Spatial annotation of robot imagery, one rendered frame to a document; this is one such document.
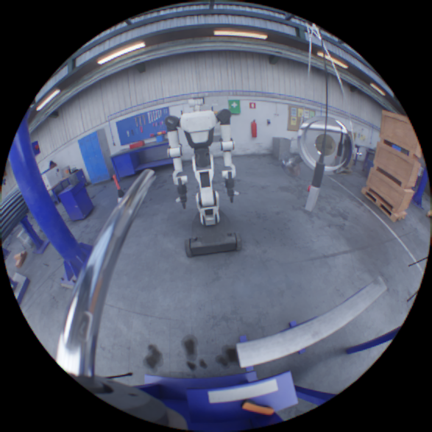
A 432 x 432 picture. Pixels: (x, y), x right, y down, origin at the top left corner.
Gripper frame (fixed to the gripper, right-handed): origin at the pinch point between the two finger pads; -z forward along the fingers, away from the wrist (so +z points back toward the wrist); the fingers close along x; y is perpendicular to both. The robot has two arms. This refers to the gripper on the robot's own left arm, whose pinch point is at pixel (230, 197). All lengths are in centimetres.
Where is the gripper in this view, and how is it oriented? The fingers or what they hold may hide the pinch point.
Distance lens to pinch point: 145.2
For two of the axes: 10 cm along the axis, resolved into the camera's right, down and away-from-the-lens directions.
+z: -1.0, -9.0, -4.3
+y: 9.9, -1.3, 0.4
